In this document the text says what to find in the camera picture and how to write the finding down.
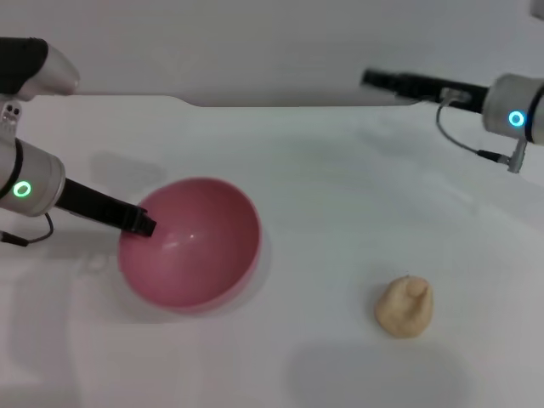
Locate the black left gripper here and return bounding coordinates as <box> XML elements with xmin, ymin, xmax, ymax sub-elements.
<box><xmin>54</xmin><ymin>178</ymin><xmax>158</xmax><ymax>238</ymax></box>

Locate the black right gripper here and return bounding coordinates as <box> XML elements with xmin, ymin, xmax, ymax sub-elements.
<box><xmin>360</xmin><ymin>68</ymin><xmax>490</xmax><ymax>114</ymax></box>

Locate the pink plastic bowl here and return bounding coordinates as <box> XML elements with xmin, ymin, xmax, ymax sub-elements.
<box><xmin>117</xmin><ymin>177</ymin><xmax>262</xmax><ymax>315</ymax></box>

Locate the beige egg yolk pastry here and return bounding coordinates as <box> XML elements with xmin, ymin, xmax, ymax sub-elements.
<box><xmin>373</xmin><ymin>275</ymin><xmax>435</xmax><ymax>340</ymax></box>

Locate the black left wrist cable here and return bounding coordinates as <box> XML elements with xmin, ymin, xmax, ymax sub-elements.
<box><xmin>0</xmin><ymin>211</ymin><xmax>54</xmax><ymax>247</ymax></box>

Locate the grey right wrist cable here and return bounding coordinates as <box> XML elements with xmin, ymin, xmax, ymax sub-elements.
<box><xmin>437</xmin><ymin>93</ymin><xmax>529</xmax><ymax>174</ymax></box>

